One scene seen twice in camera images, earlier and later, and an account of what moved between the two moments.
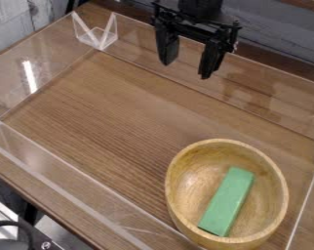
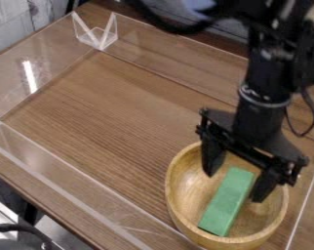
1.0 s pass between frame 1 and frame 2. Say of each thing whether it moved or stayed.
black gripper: moved
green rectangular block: stayed
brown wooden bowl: stayed
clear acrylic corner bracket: stayed
